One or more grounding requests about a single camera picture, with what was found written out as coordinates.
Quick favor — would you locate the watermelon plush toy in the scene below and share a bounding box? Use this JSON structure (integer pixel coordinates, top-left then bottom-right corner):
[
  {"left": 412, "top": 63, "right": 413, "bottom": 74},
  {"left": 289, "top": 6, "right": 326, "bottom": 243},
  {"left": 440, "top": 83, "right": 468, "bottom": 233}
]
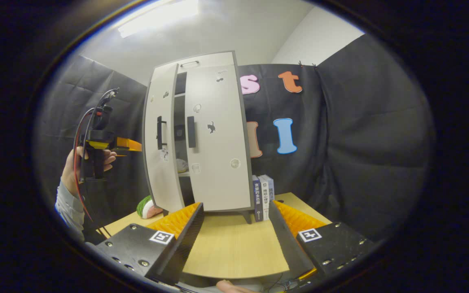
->
[{"left": 136, "top": 195, "right": 164, "bottom": 219}]

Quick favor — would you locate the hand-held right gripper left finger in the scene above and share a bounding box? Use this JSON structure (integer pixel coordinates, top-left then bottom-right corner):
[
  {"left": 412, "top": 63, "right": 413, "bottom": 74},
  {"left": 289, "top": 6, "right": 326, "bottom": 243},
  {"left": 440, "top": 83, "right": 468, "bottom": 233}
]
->
[{"left": 95, "top": 202, "right": 205, "bottom": 285}]

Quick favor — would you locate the white cabinet drawer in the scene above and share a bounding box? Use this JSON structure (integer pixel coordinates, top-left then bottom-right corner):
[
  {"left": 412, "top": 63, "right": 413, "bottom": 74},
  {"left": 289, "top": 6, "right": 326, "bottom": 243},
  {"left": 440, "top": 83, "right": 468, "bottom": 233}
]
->
[{"left": 155, "top": 51, "right": 237, "bottom": 74}]

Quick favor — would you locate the white cabinet door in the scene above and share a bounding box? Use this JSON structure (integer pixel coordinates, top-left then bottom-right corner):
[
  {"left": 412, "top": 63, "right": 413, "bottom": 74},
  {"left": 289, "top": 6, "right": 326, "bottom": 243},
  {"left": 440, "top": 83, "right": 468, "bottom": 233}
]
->
[
  {"left": 184, "top": 64, "right": 254, "bottom": 212},
  {"left": 142, "top": 63, "right": 186, "bottom": 213}
]

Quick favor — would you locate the black door handle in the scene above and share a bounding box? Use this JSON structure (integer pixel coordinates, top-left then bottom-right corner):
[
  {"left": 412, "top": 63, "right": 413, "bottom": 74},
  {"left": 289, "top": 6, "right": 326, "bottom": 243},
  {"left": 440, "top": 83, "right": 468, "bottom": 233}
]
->
[
  {"left": 156, "top": 116, "right": 168, "bottom": 150},
  {"left": 187, "top": 116, "right": 197, "bottom": 149}
]

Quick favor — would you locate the white book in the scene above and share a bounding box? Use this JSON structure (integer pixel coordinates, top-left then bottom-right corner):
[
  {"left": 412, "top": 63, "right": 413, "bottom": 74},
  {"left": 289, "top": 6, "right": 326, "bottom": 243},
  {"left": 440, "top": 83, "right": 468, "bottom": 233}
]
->
[{"left": 258, "top": 176, "right": 270, "bottom": 220}]

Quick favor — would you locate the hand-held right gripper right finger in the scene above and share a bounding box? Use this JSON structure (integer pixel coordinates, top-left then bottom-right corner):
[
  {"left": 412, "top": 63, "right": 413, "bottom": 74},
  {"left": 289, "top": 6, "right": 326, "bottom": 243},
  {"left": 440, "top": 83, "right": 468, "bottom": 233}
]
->
[{"left": 268, "top": 200, "right": 377, "bottom": 281}]

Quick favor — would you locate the dark blue book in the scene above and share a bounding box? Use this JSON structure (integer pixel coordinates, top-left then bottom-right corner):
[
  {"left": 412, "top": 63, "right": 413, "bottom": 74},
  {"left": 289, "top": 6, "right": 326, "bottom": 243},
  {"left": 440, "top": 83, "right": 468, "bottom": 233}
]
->
[{"left": 252, "top": 175, "right": 263, "bottom": 222}]

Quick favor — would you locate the red gripper cable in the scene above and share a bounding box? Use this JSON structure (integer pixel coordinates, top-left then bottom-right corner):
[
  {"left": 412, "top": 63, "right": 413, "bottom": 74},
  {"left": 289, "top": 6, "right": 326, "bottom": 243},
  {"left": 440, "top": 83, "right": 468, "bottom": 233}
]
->
[{"left": 73, "top": 89, "right": 119, "bottom": 222}]

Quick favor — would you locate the white shoe cabinet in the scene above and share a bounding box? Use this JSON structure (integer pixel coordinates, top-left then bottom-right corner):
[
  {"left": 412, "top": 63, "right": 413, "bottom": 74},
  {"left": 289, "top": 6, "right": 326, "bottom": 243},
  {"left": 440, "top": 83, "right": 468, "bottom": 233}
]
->
[{"left": 142, "top": 50, "right": 255, "bottom": 224}]

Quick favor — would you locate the light blue book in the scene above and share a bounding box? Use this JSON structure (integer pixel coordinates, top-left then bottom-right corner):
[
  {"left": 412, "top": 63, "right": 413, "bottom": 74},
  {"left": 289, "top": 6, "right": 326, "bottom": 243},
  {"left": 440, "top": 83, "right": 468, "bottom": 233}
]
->
[{"left": 265, "top": 174, "right": 276, "bottom": 203}]

